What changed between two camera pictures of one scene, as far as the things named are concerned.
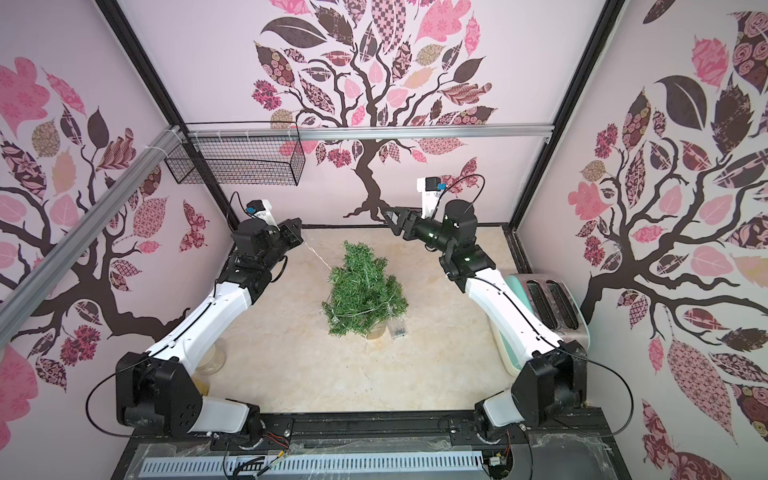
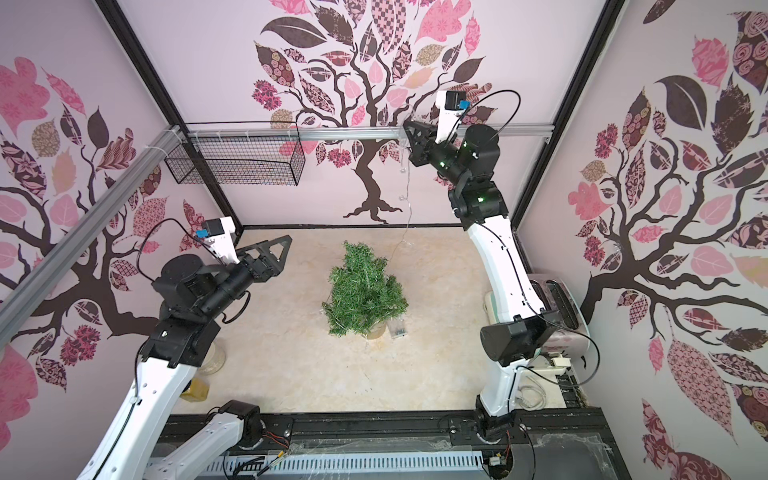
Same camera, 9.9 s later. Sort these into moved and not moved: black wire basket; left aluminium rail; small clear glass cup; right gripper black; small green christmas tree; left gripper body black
Moved: left gripper body black; right gripper black
Not moved: black wire basket; small clear glass cup; left aluminium rail; small green christmas tree
